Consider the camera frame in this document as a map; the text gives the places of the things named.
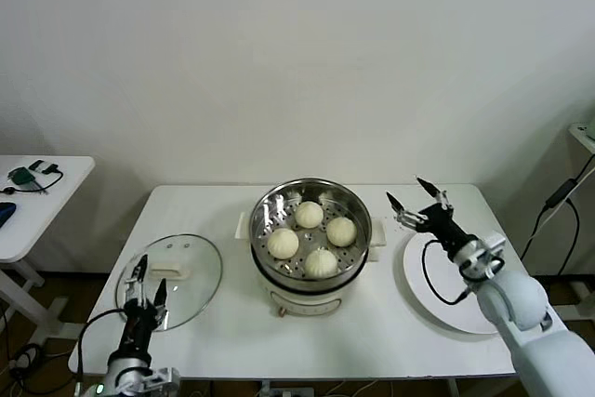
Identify white steamed baozi bun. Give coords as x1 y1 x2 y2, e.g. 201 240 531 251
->
304 247 339 279
267 227 301 259
295 200 325 230
325 217 358 247

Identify stainless steel steamer basket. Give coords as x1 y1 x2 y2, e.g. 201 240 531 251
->
249 177 375 289

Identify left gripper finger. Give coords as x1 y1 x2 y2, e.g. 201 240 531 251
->
124 255 150 303
152 278 170 324

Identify thin black cable with plug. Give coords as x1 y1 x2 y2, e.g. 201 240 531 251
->
0 163 65 196

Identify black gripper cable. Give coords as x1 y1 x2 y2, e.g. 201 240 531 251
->
421 238 480 306
76 306 129 379

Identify glass lid with cream handle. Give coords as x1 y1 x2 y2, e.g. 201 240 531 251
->
114 232 225 332

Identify small green device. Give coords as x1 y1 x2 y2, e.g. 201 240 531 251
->
8 166 37 189

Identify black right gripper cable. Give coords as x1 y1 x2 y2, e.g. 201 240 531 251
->
421 238 480 306

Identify dark blue object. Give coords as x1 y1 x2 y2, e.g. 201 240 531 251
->
0 200 19 231

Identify black power adapter cable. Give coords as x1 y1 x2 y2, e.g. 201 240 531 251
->
519 154 595 285

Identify white shelf stand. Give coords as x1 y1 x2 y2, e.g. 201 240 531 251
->
544 121 595 324

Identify white side table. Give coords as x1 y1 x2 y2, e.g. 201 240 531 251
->
0 154 98 347

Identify white power strip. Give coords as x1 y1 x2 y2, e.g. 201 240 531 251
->
267 385 315 397

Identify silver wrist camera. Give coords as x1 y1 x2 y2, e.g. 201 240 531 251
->
141 365 182 393
478 229 509 277

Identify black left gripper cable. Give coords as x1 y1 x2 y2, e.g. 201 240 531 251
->
76 306 129 379

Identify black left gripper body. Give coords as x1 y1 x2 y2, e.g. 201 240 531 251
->
118 298 159 356

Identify white round plate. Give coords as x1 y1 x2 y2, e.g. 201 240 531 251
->
402 229 517 336

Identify floor cables with white plug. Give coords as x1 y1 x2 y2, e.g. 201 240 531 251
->
7 340 48 384

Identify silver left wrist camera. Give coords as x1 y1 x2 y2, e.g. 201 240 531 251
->
141 365 182 393

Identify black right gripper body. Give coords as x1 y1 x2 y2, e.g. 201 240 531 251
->
416 205 473 254

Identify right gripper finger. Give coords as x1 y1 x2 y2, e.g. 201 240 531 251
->
385 191 428 229
415 176 456 215

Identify white electric cooker pot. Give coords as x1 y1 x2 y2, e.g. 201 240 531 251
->
235 210 390 319

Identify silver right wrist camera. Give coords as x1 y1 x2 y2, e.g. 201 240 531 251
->
478 229 509 277

